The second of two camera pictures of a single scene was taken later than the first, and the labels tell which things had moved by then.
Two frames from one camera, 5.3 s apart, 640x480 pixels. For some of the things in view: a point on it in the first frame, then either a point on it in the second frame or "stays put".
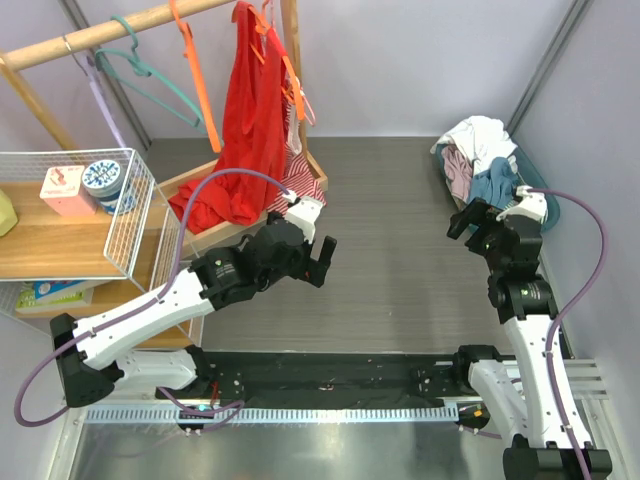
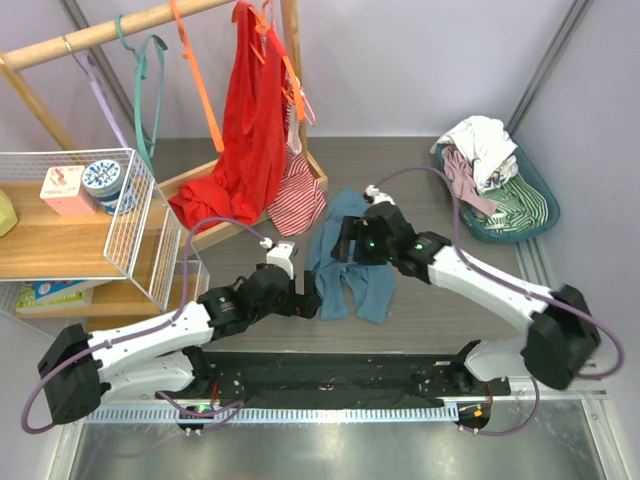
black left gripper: x=317 y=268 -> x=302 y=305
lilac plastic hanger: x=88 y=63 stays put
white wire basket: x=91 y=214 stays put
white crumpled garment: x=481 y=139 stays put
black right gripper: x=475 y=212 -> x=354 y=228
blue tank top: x=496 y=185 -> x=373 y=286
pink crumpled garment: x=459 y=171 stays put
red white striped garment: x=299 y=180 stays put
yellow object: x=8 y=214 stays put
